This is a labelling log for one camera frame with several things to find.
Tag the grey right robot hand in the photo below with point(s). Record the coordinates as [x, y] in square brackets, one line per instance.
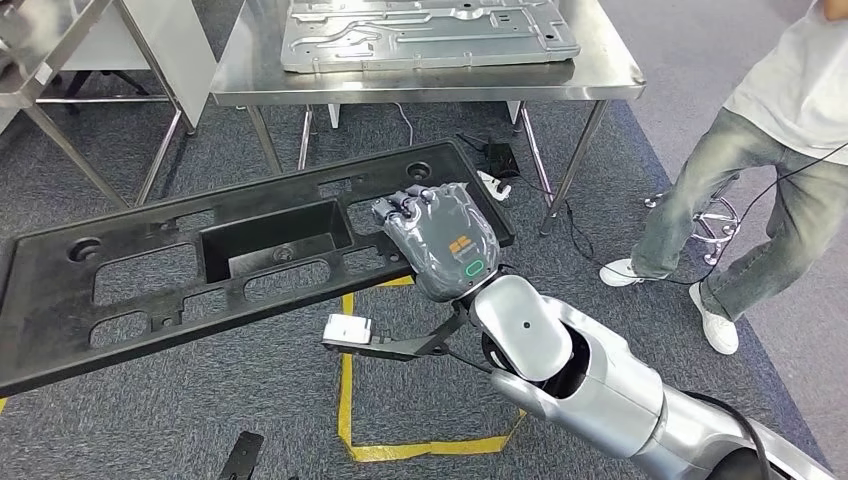
[450, 245]

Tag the black plastic frame part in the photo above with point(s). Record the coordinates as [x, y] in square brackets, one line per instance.
[40, 318]

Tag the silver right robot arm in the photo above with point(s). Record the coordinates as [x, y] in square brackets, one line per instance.
[596, 397]

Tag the steel workbench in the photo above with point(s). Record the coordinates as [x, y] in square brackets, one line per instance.
[430, 83]

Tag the black robot foot part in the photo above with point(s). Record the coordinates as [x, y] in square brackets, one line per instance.
[240, 457]

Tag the white power strip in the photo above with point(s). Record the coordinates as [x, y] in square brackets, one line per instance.
[495, 187]

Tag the black power adapter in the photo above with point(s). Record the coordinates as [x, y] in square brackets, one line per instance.
[502, 159]

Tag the grey stamped metal panel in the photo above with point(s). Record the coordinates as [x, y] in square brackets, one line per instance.
[430, 33]

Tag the chrome stool base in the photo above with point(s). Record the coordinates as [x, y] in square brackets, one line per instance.
[719, 218]

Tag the white cabinet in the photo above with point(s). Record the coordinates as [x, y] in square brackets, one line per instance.
[152, 40]

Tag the person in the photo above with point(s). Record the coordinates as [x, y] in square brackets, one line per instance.
[782, 86]

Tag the steel side table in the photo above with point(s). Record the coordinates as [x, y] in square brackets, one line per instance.
[40, 40]

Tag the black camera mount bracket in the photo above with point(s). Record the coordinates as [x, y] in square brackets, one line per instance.
[397, 348]

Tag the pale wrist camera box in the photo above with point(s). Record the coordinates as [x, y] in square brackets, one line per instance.
[348, 329]

